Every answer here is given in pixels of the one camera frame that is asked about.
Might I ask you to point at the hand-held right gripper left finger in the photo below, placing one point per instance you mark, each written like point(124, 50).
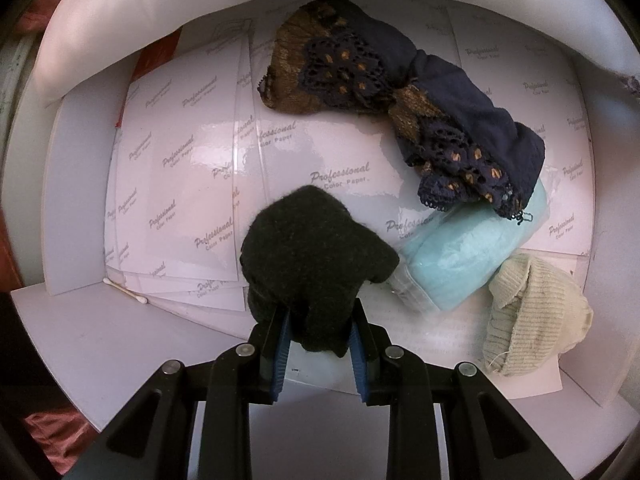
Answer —
point(280, 355)

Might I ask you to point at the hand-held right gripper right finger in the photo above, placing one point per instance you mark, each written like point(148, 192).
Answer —
point(359, 360)

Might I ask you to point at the black knitted sock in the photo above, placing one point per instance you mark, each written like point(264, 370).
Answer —
point(310, 250)

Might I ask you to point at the light blue plastic-wrapped packet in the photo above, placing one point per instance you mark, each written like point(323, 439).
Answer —
point(465, 255)

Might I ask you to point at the cream knitted sock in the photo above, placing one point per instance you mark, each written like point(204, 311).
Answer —
point(535, 310)

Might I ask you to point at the navy lace underwear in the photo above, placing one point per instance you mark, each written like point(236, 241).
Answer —
point(450, 110)

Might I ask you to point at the cotton swab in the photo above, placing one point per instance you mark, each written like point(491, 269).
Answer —
point(125, 290)

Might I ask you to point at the layer of glossy paper sheets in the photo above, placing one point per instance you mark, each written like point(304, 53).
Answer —
point(190, 160)

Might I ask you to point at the red velvet blanket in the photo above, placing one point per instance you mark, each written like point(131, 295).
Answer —
point(55, 430)

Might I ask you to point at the white floral embroidered cloth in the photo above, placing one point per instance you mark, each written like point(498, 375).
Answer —
point(150, 10)

